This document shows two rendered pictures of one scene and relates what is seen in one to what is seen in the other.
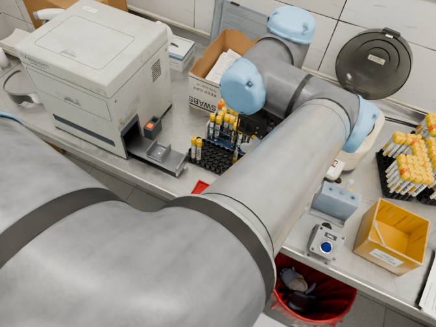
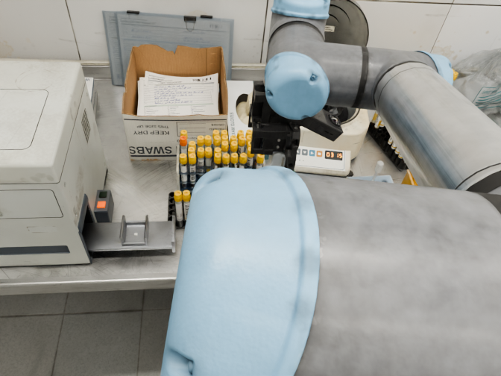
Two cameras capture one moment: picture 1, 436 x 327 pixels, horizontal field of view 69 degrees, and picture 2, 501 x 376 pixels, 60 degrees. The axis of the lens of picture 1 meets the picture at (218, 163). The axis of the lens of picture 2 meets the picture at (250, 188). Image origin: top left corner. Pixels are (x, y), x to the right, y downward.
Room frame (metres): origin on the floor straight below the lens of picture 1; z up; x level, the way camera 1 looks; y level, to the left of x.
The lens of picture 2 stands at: (0.01, 0.23, 1.67)
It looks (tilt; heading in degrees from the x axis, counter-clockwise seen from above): 49 degrees down; 330
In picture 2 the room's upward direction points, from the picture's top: 7 degrees clockwise
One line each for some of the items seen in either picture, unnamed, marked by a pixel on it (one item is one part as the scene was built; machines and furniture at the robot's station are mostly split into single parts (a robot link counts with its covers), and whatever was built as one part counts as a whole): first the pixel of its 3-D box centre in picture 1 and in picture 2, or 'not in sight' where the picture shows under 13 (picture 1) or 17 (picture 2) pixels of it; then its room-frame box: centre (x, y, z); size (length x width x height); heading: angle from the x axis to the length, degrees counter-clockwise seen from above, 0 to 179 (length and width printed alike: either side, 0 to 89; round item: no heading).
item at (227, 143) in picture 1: (240, 134); (220, 167); (0.66, -0.06, 0.91); 0.20 x 0.10 x 0.07; 70
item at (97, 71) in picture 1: (109, 81); (19, 165); (0.70, 0.35, 1.03); 0.31 x 0.27 x 0.30; 70
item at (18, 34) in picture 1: (35, 49); not in sight; (0.96, 0.73, 0.90); 0.25 x 0.11 x 0.05; 70
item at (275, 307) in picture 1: (296, 285); not in sight; (0.41, -0.42, 0.22); 0.38 x 0.37 x 0.44; 70
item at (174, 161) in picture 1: (152, 149); (124, 233); (0.55, 0.20, 0.92); 0.21 x 0.07 x 0.05; 70
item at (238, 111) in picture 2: not in sight; (249, 114); (0.80, -0.20, 0.92); 0.24 x 0.12 x 0.10; 160
